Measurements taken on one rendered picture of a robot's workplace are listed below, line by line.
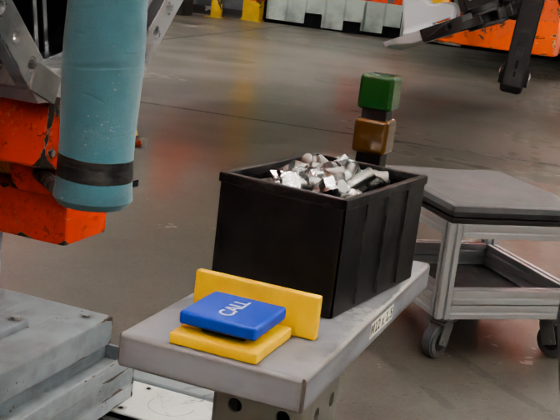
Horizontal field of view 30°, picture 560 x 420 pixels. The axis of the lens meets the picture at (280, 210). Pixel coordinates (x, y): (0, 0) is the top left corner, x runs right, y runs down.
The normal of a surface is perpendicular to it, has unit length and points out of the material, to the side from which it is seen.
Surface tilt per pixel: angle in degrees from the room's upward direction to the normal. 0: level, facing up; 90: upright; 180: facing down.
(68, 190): 88
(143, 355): 90
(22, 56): 90
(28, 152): 80
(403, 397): 0
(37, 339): 0
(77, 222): 90
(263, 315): 0
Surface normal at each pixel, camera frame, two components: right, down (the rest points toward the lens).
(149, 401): 0.11, -0.97
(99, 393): 0.92, 0.18
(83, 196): -0.02, 0.10
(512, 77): -0.25, 0.20
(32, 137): -0.34, 0.00
